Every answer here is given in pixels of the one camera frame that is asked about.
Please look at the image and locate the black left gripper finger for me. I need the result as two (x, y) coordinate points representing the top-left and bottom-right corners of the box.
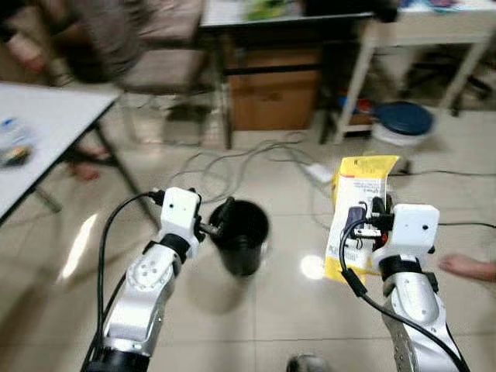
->
(209, 196), (236, 235)

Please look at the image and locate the yellow product package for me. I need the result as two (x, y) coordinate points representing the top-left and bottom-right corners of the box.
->
(323, 155), (401, 283)

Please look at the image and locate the black round rubbish bin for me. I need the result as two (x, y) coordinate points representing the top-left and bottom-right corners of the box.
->
(207, 198), (271, 278)

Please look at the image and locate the white bin with blue lid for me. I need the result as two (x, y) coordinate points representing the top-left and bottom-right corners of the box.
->
(370, 101), (436, 162)

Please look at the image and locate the white power strip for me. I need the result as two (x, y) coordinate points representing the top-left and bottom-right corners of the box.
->
(304, 160), (335, 185)

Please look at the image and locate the bare person foot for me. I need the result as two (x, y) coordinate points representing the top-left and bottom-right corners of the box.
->
(438, 253), (496, 283)

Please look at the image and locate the large brown cardboard box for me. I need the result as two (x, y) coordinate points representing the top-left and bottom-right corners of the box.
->
(227, 49), (323, 132)

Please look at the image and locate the robot right leg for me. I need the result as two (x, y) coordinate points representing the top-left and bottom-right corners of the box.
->
(286, 353), (335, 372)

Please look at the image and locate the brown fabric chair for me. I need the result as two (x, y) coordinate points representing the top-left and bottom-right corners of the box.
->
(112, 0), (231, 150)

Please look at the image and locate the white leg table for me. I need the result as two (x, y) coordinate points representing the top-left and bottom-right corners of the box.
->
(332, 0), (496, 146)

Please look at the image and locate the grey folding table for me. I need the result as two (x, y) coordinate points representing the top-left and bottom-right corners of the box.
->
(0, 81), (160, 229)

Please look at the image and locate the seated person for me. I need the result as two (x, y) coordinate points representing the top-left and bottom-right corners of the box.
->
(0, 0), (150, 184)

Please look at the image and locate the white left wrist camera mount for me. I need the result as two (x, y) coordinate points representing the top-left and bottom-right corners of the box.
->
(158, 187), (205, 250)

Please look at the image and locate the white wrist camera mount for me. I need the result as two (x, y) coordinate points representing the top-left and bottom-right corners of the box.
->
(158, 187), (205, 250)
(372, 204), (441, 270)

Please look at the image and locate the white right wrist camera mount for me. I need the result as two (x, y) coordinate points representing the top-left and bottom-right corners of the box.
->
(372, 204), (441, 270)

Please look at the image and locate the grey floor cable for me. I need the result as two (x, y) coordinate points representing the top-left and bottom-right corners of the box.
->
(165, 130), (330, 204)

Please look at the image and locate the black floor cable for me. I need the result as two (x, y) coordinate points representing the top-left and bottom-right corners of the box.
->
(436, 220), (496, 230)

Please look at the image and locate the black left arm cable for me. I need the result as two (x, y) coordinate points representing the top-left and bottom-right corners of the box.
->
(91, 189), (165, 369)

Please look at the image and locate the black frame table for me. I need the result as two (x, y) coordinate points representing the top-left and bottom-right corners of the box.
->
(198, 0), (398, 150)

